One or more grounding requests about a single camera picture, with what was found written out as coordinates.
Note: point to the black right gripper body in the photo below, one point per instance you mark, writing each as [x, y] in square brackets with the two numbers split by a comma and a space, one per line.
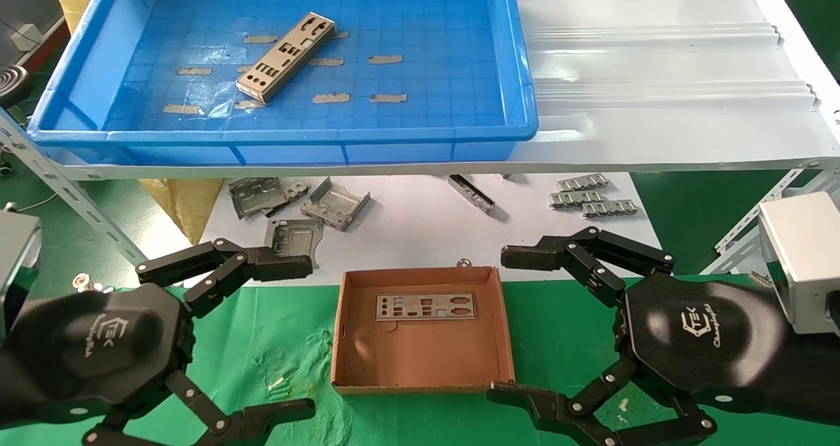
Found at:
[709, 341]

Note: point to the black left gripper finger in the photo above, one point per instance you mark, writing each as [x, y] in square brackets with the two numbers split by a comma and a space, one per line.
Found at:
[262, 420]
[262, 265]

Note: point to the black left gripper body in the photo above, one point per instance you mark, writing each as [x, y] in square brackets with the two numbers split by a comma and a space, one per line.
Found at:
[98, 347]

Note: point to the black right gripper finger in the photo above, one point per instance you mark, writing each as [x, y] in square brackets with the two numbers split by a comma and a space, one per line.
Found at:
[538, 256]
[538, 406]

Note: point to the silver metal IO shield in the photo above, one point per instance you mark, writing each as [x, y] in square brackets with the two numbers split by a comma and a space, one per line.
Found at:
[289, 56]
[252, 96]

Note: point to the shallow brown cardboard box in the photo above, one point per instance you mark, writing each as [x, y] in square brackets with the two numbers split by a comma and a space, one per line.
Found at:
[420, 354]

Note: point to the blue plastic tray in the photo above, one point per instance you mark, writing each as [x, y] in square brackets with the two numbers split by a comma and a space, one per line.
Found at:
[426, 72]

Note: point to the stamped grey metal plate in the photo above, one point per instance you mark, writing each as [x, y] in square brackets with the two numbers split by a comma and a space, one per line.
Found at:
[295, 233]

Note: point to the toothed grey metal strip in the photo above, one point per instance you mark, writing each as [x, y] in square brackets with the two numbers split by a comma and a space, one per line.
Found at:
[576, 199]
[581, 182]
[610, 208]

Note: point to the silver binder clip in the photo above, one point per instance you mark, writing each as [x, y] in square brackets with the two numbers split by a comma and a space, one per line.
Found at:
[82, 281]

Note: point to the green cloth mat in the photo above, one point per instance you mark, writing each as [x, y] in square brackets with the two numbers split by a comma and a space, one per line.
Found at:
[262, 341]

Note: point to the small grey metal clip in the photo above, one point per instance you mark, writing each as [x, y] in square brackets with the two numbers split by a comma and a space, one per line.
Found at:
[296, 189]

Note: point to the perforated grey metal shelf strut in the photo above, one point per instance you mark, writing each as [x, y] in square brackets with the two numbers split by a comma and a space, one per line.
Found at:
[738, 257]
[768, 203]
[65, 183]

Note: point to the narrow grey metal strip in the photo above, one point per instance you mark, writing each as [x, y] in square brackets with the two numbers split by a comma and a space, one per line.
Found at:
[471, 192]

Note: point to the white paper sheet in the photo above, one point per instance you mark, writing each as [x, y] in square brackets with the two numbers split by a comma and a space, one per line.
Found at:
[420, 229]

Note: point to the flat silver IO shield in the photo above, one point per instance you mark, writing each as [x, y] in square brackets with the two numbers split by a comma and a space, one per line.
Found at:
[415, 305]

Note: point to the white corrugated shelf board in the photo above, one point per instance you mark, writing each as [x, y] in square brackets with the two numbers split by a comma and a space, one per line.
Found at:
[656, 72]

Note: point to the black coiled round object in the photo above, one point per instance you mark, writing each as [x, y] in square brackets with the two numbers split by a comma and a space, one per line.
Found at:
[10, 82]

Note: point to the folded grey metal bracket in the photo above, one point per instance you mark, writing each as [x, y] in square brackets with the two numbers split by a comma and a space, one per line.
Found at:
[256, 197]

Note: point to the grey metal tray bracket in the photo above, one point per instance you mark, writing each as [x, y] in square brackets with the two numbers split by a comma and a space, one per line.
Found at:
[335, 203]

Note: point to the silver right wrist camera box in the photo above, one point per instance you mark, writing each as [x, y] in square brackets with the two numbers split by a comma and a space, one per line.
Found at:
[800, 262]

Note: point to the white wall socket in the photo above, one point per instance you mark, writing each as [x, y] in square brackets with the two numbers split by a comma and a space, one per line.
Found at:
[26, 36]

